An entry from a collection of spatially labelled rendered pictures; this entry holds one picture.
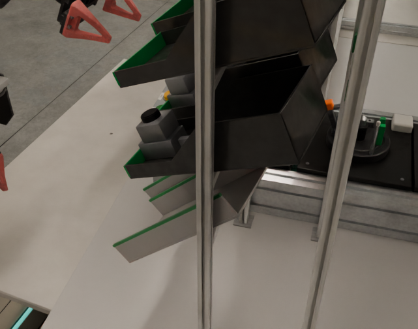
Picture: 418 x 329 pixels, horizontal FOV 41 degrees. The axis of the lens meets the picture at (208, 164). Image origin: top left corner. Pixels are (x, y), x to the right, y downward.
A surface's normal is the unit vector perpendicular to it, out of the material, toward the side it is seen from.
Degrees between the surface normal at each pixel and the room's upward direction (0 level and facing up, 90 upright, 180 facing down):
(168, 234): 90
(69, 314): 0
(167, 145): 90
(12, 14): 1
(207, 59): 90
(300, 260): 0
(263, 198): 90
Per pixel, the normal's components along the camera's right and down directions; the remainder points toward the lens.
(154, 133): -0.43, 0.57
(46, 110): 0.00, -0.77
